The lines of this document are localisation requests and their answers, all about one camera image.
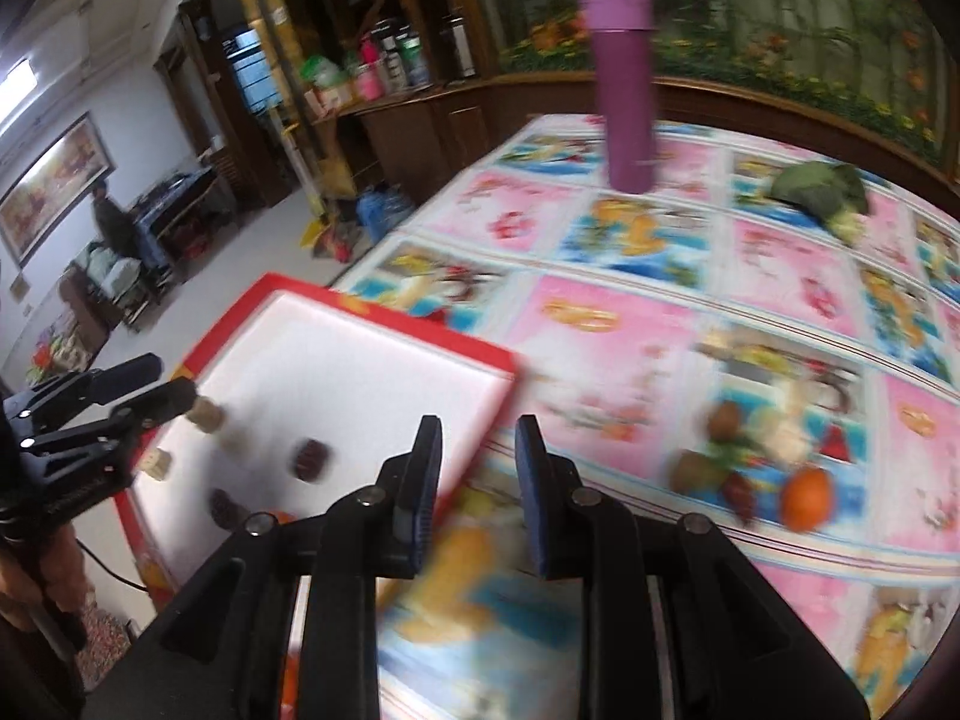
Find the dark side table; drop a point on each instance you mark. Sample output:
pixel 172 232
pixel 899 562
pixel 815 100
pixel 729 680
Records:
pixel 172 202

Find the ceiling light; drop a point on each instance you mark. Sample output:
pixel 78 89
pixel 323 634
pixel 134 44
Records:
pixel 19 82

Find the purple thermos bottle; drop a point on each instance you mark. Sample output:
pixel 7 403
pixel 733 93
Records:
pixel 622 90

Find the pack of blue water bottles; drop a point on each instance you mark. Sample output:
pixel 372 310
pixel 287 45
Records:
pixel 382 210

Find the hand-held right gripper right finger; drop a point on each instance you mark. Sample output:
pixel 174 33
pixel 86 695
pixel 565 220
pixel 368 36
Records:
pixel 534 495

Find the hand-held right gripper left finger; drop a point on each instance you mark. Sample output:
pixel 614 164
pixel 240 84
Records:
pixel 420 495

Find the peeled sugarcane piece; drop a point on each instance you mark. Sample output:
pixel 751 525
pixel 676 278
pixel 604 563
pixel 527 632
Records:
pixel 155 463
pixel 780 431
pixel 204 414

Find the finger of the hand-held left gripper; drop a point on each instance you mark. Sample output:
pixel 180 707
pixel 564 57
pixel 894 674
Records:
pixel 157 405
pixel 120 379

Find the large orange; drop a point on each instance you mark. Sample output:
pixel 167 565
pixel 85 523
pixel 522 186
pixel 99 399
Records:
pixel 806 499

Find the yellow dustpan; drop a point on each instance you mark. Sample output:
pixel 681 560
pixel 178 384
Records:
pixel 319 231

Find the dark wooden cabinet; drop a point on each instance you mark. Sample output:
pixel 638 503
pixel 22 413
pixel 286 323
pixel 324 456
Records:
pixel 420 135

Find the bamboo and flower painted panel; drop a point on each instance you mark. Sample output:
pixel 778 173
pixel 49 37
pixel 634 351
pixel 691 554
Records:
pixel 750 15

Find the green bag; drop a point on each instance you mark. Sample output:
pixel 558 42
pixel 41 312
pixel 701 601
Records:
pixel 324 75

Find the pink container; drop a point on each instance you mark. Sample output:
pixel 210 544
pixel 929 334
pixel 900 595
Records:
pixel 366 79

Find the green bok choy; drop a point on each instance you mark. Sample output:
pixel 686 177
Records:
pixel 817 191

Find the brown kiwi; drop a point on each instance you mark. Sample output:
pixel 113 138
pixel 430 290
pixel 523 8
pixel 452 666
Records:
pixel 690 474
pixel 724 420

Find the framed wall painting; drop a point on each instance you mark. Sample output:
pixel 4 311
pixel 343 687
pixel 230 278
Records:
pixel 52 180

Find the broom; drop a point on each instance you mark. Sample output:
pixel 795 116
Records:
pixel 298 157

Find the person's left hand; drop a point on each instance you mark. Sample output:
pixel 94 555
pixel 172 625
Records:
pixel 52 577

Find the red box with white inside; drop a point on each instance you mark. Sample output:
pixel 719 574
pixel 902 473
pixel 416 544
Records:
pixel 337 375

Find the dark red date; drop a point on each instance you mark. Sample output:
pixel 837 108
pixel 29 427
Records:
pixel 311 459
pixel 739 499
pixel 221 506

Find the printed pink and blue tablecloth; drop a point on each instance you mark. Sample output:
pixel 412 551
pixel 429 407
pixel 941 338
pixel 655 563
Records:
pixel 615 330

